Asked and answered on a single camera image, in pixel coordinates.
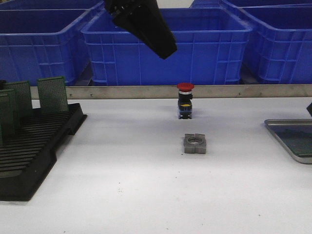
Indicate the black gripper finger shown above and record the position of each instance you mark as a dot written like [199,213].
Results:
[143,19]
[309,109]

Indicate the green perforated circuit board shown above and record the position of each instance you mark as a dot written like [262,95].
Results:
[303,151]
[12,96]
[23,97]
[294,139]
[52,95]
[1,136]
[6,115]

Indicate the silver metal tray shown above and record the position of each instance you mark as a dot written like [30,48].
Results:
[276,126]

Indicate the black slotted board rack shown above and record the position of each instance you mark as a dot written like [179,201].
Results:
[27,158]

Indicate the blue plastic crate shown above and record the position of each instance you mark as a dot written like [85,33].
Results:
[50,4]
[279,50]
[210,48]
[43,43]
[248,3]

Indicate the red emergency stop button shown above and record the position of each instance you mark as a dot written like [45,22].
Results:
[184,100]

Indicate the grey metal square nut block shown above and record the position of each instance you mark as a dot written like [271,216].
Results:
[195,144]

